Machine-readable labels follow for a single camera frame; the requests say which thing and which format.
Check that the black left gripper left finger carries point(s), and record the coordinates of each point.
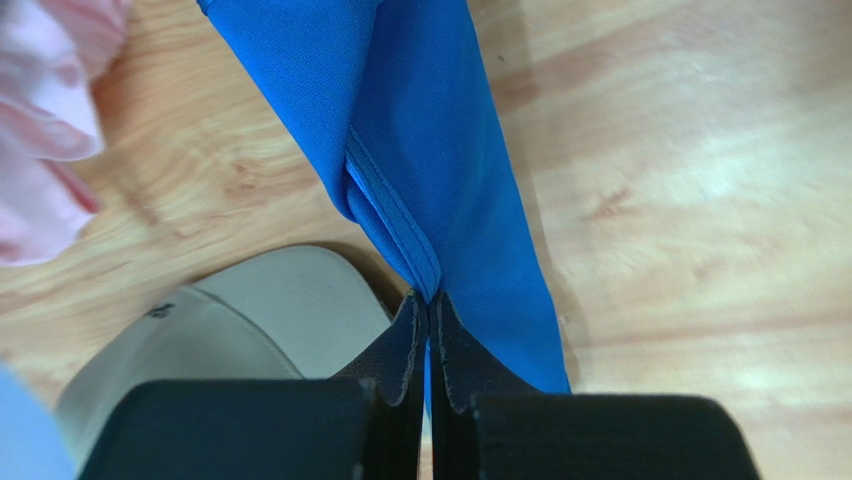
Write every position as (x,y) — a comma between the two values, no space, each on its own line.
(362,423)

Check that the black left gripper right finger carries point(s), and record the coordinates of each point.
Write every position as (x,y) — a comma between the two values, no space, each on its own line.
(488,423)

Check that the blue cloth napkin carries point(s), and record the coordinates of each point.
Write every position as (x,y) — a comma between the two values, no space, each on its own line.
(390,103)

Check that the beige baseball cap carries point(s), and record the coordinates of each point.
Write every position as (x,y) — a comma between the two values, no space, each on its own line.
(300,312)

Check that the teal t-shirt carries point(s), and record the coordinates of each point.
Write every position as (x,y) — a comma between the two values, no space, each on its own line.
(31,446)

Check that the pink t-shirt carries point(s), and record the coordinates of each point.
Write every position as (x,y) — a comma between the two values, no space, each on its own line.
(51,53)

